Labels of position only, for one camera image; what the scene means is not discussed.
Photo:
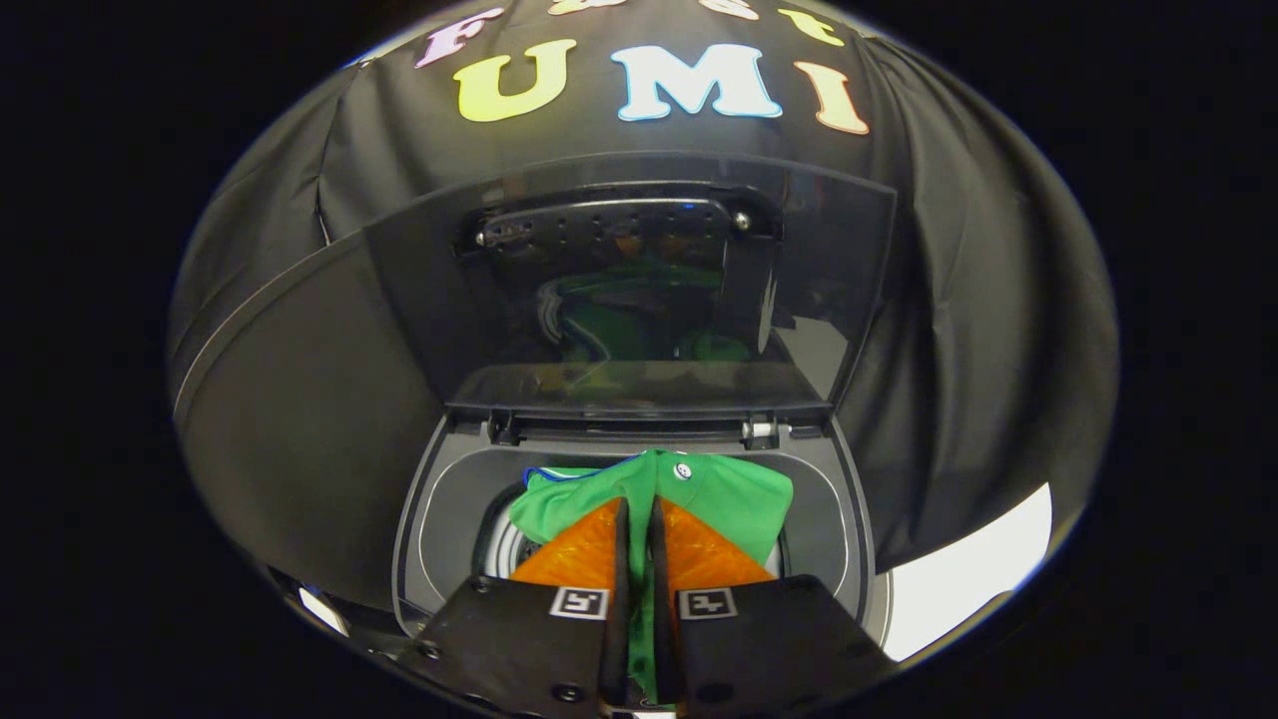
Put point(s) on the black backdrop cloth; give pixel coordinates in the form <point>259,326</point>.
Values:
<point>998,300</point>

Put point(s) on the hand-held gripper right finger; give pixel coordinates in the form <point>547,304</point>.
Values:
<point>779,649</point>

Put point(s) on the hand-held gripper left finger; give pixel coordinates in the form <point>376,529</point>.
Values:
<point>519,649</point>

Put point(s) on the green polo shirt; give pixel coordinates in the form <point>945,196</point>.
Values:
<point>729,494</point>

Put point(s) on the grey washing machine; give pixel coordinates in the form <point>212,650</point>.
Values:
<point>454,499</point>

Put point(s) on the dark washing machine lid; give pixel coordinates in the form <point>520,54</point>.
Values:
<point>419,300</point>

